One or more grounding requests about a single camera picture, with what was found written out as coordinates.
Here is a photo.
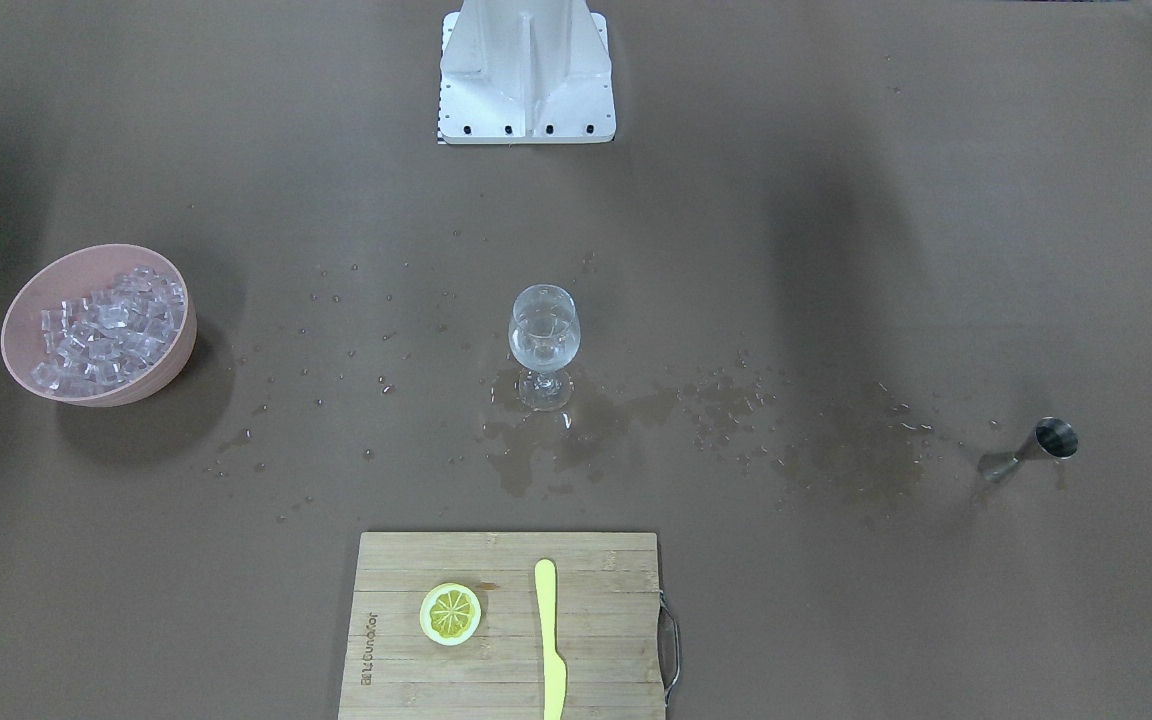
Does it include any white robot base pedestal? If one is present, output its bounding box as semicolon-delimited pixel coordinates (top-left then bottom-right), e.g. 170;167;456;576
435;1;617;146

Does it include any yellow lemon slice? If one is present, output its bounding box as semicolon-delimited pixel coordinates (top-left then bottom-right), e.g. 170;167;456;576
419;583;483;647

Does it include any yellow plastic knife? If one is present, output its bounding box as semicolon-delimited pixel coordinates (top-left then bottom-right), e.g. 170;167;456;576
535;559;568;719

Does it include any bamboo cutting board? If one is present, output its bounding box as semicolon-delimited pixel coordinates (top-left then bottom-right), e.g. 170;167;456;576
338;530;677;719

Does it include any steel double jigger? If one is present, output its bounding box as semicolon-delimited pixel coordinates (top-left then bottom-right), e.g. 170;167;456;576
977;416;1079;484

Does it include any pink bowl of ice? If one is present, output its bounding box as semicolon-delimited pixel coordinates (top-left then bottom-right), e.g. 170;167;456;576
0;243;197;407

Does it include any clear wine glass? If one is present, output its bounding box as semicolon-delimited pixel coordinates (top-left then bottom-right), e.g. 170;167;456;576
508;285;581;414

